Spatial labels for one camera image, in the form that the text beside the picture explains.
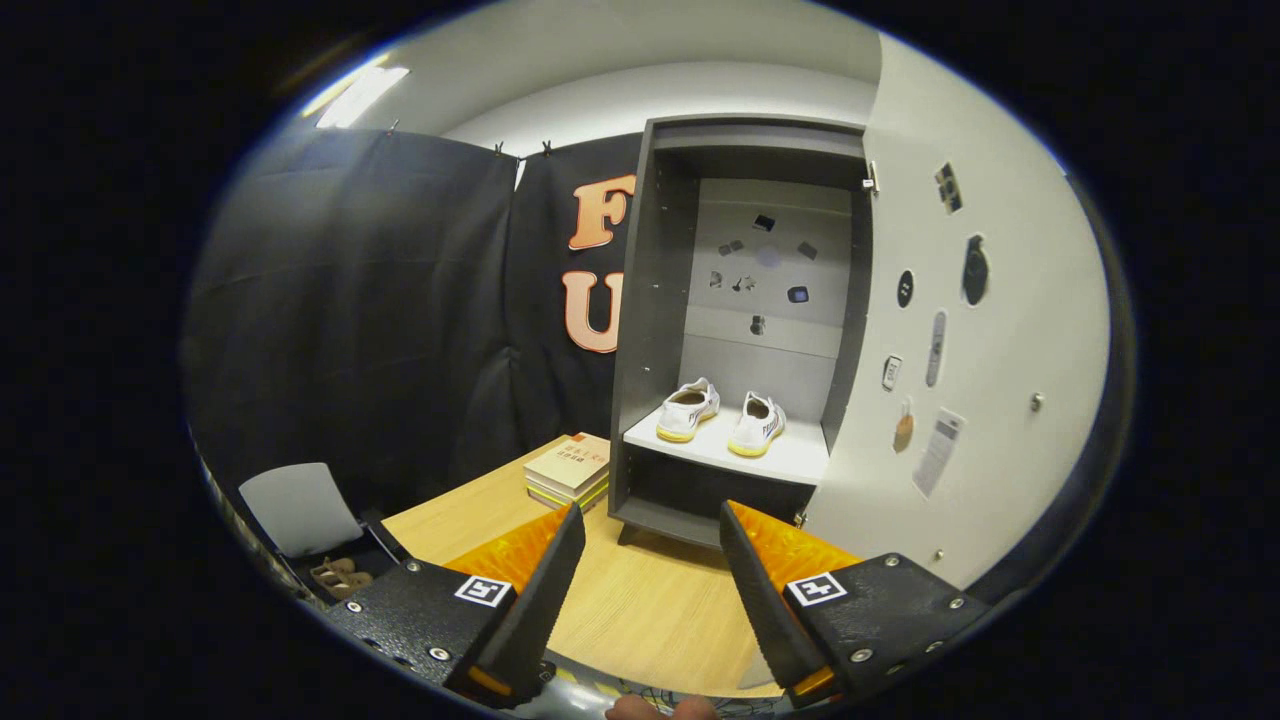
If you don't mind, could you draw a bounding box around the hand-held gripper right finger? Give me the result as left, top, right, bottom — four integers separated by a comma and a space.
720, 500, 991, 709

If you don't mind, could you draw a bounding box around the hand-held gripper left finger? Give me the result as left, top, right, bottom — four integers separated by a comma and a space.
328, 502, 587, 709

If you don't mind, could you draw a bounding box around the white shoe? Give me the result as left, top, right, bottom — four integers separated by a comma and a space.
655, 377, 722, 444
727, 391, 788, 459

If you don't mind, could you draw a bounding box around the dark grey shoe cabinet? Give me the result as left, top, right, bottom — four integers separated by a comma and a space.
608, 113, 876, 551

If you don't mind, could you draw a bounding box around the beige shoe cabinet door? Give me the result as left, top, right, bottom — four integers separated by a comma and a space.
800, 30, 1113, 591

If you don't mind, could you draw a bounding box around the cabinet inner shelf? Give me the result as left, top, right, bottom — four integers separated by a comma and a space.
622, 403, 831, 487

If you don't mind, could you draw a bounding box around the yellow-edged book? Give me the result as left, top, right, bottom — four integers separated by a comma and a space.
525, 478, 611, 513

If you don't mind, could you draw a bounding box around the grey chair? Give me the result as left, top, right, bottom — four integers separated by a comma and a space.
238, 462, 401, 591

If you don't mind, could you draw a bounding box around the black backdrop cloth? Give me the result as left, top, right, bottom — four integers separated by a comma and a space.
183, 125, 1139, 611

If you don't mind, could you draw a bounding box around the row of black cloth clips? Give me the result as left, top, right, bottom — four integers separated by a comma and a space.
385, 118, 556, 161

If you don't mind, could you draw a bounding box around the ceiling light strip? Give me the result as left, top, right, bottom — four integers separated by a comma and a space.
316, 65, 411, 130

